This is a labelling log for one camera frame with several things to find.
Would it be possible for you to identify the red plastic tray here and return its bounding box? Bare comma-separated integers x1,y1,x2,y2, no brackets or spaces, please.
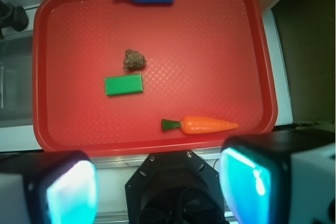
33,0,277,156

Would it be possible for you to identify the brown rock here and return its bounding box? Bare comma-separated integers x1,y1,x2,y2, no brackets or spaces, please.
123,49,147,71

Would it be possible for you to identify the black knob clamp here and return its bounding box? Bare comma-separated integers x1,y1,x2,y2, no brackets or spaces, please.
1,1,29,31

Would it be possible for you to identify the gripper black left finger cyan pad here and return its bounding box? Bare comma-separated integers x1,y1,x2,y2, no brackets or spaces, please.
1,151,99,223

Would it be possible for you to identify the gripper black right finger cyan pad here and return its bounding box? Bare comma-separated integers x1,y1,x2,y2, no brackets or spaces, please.
218,131,335,223

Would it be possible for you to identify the grey metal box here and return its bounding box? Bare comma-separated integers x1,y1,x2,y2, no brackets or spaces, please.
1,31,33,128

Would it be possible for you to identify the orange plastic toy carrot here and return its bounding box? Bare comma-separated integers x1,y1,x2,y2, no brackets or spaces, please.
161,116,239,134

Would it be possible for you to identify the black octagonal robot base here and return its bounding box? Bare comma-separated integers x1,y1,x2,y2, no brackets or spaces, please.
125,151,227,223

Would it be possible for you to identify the green rectangular block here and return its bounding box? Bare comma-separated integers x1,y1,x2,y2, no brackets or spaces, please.
104,74,143,96

